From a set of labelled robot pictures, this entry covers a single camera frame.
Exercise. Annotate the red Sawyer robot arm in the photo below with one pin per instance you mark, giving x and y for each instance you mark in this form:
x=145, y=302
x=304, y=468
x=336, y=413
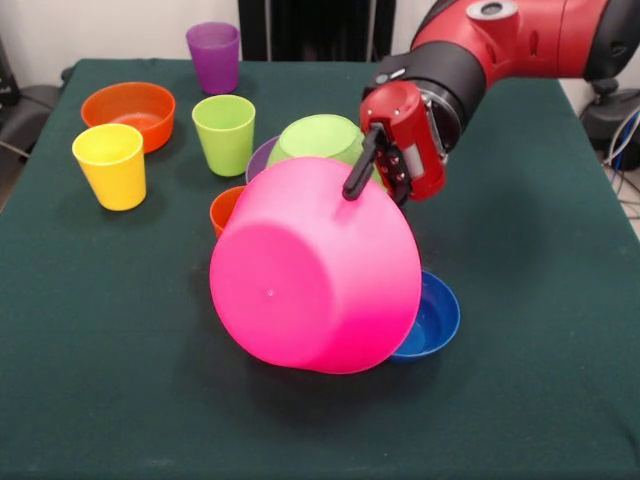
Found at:
x=500, y=50

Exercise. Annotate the purple cup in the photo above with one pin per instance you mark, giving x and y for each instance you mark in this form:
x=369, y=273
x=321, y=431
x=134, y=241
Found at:
x=215, y=65

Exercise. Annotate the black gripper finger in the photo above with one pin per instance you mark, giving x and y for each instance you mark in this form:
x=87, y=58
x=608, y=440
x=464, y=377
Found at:
x=362, y=165
x=402, y=195

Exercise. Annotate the orange bowl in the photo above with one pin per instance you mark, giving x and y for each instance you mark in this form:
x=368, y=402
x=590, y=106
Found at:
x=125, y=100

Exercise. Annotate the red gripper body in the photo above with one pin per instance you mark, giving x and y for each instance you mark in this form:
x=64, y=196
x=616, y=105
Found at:
x=405, y=125

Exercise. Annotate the tall yellow cup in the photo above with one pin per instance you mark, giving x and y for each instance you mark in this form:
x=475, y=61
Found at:
x=115, y=185

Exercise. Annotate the orange cup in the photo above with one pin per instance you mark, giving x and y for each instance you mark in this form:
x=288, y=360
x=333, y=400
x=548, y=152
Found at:
x=222, y=210

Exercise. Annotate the green cup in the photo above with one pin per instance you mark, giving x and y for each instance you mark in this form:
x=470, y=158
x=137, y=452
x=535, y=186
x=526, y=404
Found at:
x=225, y=145

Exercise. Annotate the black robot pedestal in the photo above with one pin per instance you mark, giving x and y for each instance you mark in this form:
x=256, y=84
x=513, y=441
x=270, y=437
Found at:
x=320, y=30

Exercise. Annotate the dark green tablecloth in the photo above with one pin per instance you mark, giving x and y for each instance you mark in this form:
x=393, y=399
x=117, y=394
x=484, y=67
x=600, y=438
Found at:
x=150, y=375

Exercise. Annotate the blue bowl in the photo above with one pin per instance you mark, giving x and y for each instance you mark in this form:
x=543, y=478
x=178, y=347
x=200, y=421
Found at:
x=440, y=315

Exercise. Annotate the green bowl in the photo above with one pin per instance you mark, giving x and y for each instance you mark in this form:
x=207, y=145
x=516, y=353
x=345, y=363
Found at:
x=320, y=140

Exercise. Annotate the pink bowl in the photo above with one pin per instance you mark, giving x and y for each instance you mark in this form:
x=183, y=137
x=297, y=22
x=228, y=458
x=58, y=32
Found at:
x=320, y=280

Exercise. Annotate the purple bowl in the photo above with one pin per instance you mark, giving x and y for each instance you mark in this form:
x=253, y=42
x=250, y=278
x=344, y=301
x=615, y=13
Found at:
x=260, y=160

